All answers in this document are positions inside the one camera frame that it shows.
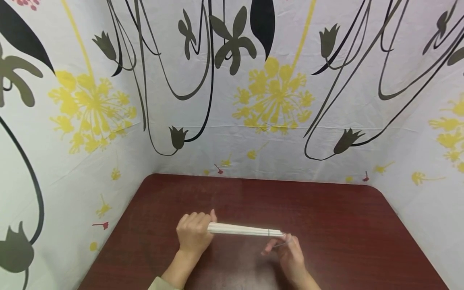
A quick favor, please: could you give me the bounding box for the person's left hand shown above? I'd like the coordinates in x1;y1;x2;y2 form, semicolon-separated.
176;209;218;256

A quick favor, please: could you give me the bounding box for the person's right hand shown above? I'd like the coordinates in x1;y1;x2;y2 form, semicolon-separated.
261;233;307;284

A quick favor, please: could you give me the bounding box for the bundle of white sticks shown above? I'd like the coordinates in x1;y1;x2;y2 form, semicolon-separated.
207;222;286;238

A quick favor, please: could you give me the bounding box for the person's right forearm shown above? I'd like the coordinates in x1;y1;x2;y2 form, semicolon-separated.
291;269;322;290

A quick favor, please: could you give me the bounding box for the person's left forearm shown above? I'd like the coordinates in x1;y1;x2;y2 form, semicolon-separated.
148;249;203;290

